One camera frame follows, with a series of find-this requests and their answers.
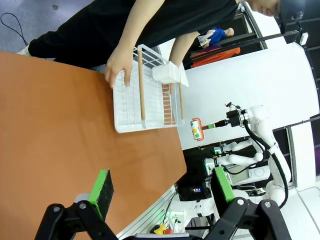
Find black cord loop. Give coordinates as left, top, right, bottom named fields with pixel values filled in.
left=0, top=12, right=29, bottom=47

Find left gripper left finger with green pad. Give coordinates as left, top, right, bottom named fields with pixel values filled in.
left=34, top=169, right=118, bottom=240

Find black box with display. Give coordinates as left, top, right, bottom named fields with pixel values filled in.
left=178, top=183, right=208, bottom=201

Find white plastic cutlery holder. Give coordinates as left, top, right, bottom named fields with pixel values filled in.
left=151, top=60, right=190, bottom=88

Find white device with screen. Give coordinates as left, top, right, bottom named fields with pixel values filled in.
left=226, top=164, right=272, bottom=186

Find orange fabric item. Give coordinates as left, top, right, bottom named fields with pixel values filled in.
left=190, top=46, right=241, bottom=69

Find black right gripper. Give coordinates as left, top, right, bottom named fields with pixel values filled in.
left=207, top=109, right=249, bottom=130

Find yellow emergency stop button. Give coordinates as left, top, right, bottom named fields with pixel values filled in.
left=153, top=223, right=168, bottom=236

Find person's right forearm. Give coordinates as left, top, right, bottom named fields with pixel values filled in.
left=116, top=0, right=167, bottom=55

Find person's right hand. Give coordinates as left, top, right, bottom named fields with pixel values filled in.
left=104, top=43, right=134, bottom=90

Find person in black t-shirt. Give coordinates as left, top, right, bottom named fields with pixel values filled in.
left=16, top=0, right=307, bottom=76

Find person's left forearm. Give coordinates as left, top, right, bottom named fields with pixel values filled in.
left=169, top=31, right=201, bottom=68

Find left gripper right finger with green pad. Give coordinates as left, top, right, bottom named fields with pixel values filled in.
left=204, top=166, right=292, bottom=240

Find white control box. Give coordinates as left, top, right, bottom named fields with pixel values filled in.
left=169, top=211, right=185, bottom=231

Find small white box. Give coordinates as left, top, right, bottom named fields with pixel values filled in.
left=299, top=32, right=310, bottom=46

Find black metal shelf frame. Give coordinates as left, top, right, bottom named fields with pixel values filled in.
left=189, top=2, right=301, bottom=68

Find black right arm cable sleeve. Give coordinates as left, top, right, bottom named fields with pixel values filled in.
left=243, top=119, right=289, bottom=209

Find white dish rack wooden handles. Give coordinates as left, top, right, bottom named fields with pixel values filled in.
left=112, top=44, right=186, bottom=134

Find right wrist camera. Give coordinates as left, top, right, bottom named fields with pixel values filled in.
left=224, top=101, right=241, bottom=112

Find aluminium frame rail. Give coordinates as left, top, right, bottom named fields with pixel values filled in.
left=116, top=184, right=177, bottom=240

